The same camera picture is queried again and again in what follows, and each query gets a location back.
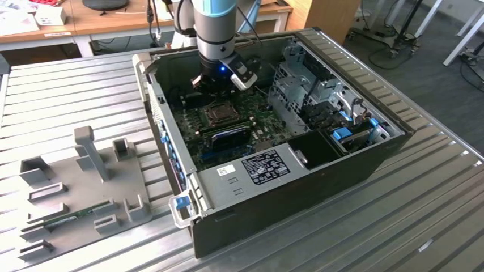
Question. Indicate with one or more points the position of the CPU with silver top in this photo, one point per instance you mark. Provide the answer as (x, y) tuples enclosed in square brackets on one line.
[(222, 111)]

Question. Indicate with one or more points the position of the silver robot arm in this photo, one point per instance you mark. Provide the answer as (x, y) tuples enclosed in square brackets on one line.
[(215, 34)]

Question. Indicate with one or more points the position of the CPU socket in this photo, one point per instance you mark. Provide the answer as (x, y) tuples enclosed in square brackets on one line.
[(227, 123)]

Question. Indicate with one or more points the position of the black RAM slot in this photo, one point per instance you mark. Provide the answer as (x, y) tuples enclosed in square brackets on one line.
[(227, 130), (227, 125)]

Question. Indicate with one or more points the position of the blue expansion slot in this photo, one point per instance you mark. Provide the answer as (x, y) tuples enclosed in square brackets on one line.
[(211, 155)]

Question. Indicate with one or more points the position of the silver drive cage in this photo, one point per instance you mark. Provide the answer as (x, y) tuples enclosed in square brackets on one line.
[(291, 85)]

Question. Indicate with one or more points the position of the green motherboard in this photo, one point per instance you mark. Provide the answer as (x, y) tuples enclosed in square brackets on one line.
[(264, 124)]

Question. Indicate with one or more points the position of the black expansion card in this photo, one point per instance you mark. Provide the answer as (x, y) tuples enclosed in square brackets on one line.
[(231, 140)]

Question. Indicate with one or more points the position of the wooden desk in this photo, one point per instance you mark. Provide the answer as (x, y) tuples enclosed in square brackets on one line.
[(114, 20)]

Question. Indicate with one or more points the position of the wooden cabinet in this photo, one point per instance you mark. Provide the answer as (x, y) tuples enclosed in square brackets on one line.
[(328, 17)]

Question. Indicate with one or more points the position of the black round pad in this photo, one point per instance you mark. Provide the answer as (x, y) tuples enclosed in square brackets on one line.
[(104, 4)]

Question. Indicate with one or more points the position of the blue disk carrier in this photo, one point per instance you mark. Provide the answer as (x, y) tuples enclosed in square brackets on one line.
[(342, 133)]

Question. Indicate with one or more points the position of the silver power supply unit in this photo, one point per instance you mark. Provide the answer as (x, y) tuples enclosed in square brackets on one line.
[(227, 190)]

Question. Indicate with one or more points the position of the blue plastic clip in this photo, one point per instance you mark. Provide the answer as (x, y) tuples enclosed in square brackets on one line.
[(374, 122)]

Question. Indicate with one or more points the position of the white cardboard box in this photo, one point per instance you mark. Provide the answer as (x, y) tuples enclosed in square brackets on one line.
[(50, 15)]

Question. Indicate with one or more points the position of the blue case latch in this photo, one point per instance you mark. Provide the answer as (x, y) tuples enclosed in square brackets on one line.
[(182, 201)]

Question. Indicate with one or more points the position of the open black PC case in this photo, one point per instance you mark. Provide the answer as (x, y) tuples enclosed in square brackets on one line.
[(287, 204)]

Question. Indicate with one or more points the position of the black wheeled stand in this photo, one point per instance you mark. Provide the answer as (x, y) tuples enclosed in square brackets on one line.
[(406, 28)]

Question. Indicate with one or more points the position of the white paper stack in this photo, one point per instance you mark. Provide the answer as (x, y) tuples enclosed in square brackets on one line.
[(15, 22)]

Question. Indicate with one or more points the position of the grey parts rack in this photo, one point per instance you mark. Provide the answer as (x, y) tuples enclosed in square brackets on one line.
[(75, 192)]

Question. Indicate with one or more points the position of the green RAM stick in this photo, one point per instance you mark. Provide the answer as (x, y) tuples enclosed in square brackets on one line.
[(68, 217)]

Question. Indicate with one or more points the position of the white tape strip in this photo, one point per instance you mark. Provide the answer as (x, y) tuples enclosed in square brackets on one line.
[(426, 246)]

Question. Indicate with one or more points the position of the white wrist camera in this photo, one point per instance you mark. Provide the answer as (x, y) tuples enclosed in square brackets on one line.
[(242, 74)]

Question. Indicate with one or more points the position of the white table frame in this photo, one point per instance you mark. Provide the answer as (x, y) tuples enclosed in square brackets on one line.
[(464, 45)]

